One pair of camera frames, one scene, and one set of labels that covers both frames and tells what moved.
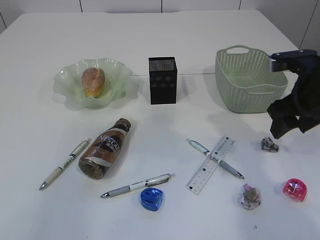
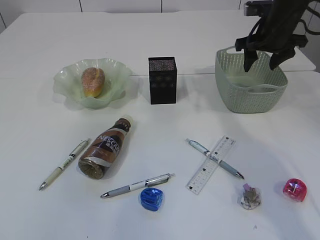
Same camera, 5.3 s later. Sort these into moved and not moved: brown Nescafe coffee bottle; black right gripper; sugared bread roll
Moved: black right gripper
Not moved: sugared bread roll; brown Nescafe coffee bottle
